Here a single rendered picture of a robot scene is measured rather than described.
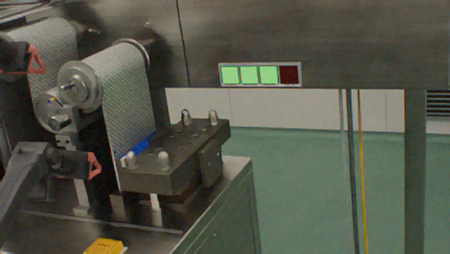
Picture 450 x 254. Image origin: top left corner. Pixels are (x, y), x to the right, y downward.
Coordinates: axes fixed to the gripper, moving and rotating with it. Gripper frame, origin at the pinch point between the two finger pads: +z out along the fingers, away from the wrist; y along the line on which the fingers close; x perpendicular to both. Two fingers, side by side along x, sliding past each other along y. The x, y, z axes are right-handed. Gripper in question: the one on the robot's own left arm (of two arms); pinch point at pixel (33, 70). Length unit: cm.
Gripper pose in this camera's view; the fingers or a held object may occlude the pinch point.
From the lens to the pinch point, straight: 143.0
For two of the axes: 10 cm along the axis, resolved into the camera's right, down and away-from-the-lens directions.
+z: 4.2, 3.1, 8.5
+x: 1.6, -9.5, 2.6
